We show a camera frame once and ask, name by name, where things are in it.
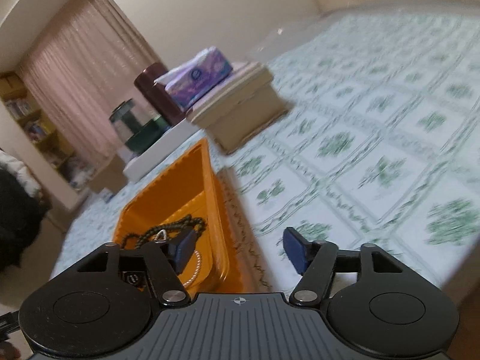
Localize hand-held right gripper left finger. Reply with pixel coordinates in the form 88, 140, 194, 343
77, 229, 198, 307

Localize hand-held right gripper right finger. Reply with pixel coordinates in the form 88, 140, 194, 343
282, 227, 406, 307

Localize white pearl necklace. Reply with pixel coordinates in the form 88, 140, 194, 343
155, 228, 203, 290

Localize long dark bead necklace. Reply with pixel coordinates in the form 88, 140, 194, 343
123, 214, 208, 249

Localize small black case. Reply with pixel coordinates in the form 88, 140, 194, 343
120, 268, 149, 292

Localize orange plastic tray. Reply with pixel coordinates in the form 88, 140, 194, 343
112, 137, 232, 294

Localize flat white box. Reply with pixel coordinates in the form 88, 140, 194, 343
122, 118, 200, 183

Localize black puffer jacket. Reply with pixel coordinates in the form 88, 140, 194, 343
0, 165, 50, 272

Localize brown cardboard box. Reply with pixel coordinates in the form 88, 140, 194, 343
88, 155, 128, 196

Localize white plastic bag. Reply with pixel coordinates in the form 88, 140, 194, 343
69, 165, 96, 192

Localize glass teapot green base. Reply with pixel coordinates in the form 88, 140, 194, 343
108, 98, 170, 157

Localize floral green white tablecloth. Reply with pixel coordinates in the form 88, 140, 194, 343
49, 9, 480, 294

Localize white puffer jacket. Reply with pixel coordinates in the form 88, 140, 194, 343
0, 149, 43, 200

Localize dark brown metal canister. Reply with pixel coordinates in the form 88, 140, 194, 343
134, 63, 185, 127

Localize purple tissue pack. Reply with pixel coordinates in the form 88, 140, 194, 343
153, 46, 233, 112

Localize pink cover book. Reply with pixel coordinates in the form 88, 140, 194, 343
185, 61, 271, 121

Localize wooden bookshelf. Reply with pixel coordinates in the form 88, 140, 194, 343
0, 70, 95, 197

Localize pink curtain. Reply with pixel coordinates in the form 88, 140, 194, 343
16, 0, 163, 163

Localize row of colourful books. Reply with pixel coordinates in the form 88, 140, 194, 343
4, 97, 51, 143

